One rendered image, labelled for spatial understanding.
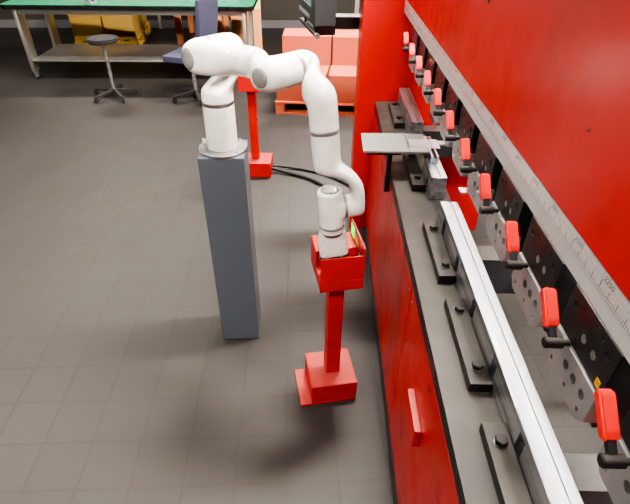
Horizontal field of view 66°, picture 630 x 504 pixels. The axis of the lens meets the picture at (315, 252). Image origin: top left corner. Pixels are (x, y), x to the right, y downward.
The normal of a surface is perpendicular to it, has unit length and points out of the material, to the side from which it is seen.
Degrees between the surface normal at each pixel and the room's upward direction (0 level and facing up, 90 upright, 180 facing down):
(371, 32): 90
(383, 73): 90
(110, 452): 0
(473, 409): 0
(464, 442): 0
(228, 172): 90
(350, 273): 90
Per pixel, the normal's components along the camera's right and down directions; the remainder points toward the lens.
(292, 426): 0.01, -0.80
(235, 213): 0.04, 0.60
